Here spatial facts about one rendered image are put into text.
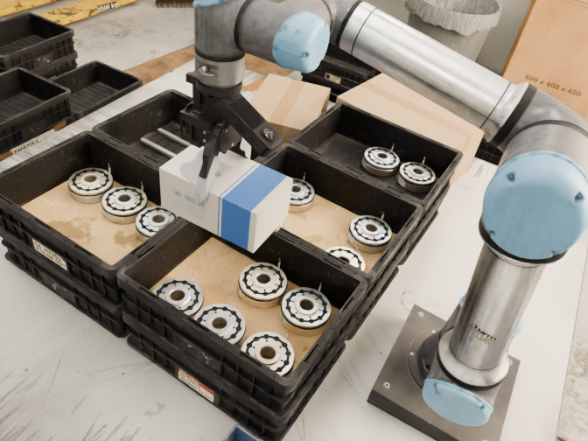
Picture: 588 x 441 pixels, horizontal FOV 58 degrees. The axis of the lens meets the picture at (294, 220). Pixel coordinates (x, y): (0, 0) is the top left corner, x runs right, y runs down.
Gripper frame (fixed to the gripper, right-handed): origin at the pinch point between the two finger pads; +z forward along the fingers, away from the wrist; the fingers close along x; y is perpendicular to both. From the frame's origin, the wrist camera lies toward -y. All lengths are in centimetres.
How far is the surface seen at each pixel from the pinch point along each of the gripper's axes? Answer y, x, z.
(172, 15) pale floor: 233, -268, 109
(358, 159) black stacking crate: -4, -63, 28
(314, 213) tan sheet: -5.0, -33.4, 27.8
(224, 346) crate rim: -12.4, 17.6, 17.8
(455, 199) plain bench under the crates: -33, -82, 41
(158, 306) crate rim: 2.2, 17.0, 18.3
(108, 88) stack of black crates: 136, -103, 72
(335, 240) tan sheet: -13.6, -28.0, 27.9
